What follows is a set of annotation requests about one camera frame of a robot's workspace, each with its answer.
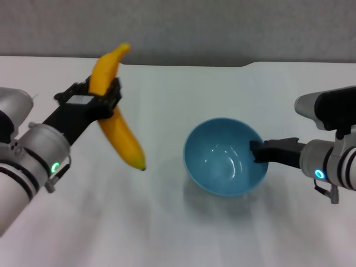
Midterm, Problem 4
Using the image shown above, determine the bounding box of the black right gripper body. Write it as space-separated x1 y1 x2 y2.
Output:
263 137 307 169

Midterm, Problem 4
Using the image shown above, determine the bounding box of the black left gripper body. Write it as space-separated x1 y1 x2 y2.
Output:
42 93 114 147

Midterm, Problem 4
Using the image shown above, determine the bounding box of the blue bowl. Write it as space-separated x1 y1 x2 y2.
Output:
182 117 270 198

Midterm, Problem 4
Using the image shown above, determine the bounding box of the yellow banana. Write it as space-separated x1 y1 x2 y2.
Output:
88 41 147 171

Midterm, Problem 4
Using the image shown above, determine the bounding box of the left arm connector cable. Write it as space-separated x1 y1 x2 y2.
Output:
44 154 72 194

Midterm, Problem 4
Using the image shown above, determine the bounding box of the arm connector cable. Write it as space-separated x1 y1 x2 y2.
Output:
44 154 72 194
314 179 340 205

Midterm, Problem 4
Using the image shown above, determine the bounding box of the right arm connector cable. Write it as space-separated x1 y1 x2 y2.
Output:
314 179 340 205

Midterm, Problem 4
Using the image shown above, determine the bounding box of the left wrist camera housing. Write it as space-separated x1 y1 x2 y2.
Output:
0 87 36 144

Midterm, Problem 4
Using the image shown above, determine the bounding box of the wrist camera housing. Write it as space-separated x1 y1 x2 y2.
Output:
0 87 36 144
294 86 356 140

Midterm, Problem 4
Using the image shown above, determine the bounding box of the right wrist camera housing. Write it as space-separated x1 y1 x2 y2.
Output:
294 86 356 140

